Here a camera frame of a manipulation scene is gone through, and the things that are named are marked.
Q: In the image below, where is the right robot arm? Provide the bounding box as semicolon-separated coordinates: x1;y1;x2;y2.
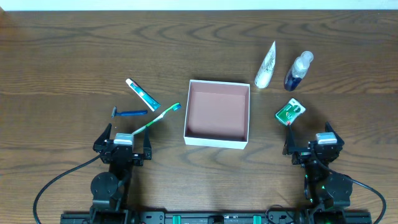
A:
282;123;353;223

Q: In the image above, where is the left black cable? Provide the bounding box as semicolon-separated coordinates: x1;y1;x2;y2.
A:
32;154;103;224

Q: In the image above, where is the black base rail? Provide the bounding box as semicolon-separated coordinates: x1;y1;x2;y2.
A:
60;210;372;224

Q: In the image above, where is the clear bottle with blue liquid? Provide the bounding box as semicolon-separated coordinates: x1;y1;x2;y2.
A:
284;51;313;91

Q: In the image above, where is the green white toothbrush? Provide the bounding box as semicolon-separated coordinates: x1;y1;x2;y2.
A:
132;103;182;136

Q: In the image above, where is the small toothpaste tube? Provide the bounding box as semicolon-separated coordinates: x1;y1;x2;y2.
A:
126;78;160;111

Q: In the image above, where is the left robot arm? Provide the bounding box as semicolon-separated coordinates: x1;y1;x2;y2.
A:
86;124;152;224

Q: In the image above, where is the blue disposable razor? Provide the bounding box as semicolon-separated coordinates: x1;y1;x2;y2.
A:
111;106;148;118

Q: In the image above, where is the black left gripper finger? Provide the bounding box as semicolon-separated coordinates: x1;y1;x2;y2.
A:
143;128;152;160
93;123;112;152

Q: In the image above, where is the black cable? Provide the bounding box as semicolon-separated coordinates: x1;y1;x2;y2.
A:
32;154;103;224
313;152;387;224

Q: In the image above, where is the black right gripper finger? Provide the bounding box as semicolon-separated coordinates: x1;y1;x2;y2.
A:
325;121;342;143
282;125;296;155

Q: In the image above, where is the white box with pink interior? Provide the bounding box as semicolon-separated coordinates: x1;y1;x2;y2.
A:
183;80;251;150

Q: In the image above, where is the right black cable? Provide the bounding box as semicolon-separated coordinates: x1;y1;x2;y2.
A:
313;152;387;224

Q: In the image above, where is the green Dettol soap packet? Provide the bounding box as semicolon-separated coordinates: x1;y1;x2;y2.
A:
275;98;306;126

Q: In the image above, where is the white conical tube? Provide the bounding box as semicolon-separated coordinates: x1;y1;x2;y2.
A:
254;41;276;88

